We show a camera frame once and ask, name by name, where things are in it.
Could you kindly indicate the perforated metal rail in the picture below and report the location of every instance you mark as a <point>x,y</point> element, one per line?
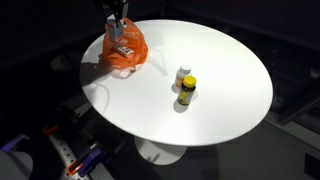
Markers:
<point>65,153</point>

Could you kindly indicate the white round table base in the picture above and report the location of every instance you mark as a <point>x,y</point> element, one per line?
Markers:
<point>160,154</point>

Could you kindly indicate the yellow cap supplement bottle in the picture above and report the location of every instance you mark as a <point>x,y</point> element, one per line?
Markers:
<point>186,91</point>

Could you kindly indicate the small white labelled box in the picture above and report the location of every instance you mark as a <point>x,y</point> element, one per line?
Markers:
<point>125,50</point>

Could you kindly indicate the grey rounded object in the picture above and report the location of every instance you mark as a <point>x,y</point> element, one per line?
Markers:
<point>13,166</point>

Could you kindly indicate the white pill bottle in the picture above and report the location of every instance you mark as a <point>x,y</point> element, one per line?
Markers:
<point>182,75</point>

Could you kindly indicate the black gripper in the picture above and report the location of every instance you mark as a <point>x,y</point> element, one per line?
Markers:
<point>115,6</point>

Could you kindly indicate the orange and purple clamp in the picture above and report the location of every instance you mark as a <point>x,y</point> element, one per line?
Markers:
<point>83,161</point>

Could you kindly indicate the orange plastic bag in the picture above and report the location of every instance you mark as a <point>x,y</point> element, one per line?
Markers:
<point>135,50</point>

